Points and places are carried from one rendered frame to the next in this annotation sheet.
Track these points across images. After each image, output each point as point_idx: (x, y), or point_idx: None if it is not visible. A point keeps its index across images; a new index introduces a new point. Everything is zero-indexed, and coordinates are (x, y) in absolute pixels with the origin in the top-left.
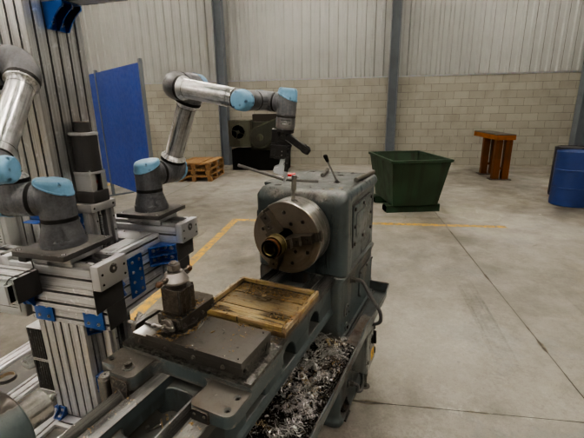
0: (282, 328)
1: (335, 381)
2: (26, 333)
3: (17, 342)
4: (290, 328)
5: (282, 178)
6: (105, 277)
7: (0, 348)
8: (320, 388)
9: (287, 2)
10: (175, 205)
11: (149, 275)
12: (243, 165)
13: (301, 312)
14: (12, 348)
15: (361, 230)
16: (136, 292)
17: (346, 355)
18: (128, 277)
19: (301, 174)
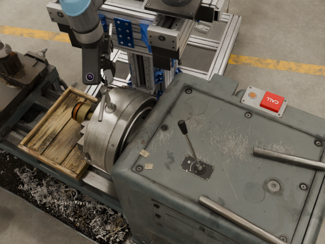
0: (19, 144)
1: (66, 220)
2: (272, 6)
3: (258, 7)
4: (25, 151)
5: (105, 78)
6: (53, 15)
7: (250, 1)
8: (55, 204)
9: None
10: (188, 9)
11: (140, 42)
12: (109, 30)
13: (40, 159)
14: (251, 7)
15: (187, 236)
16: (120, 42)
17: (102, 237)
18: (115, 29)
19: (286, 123)
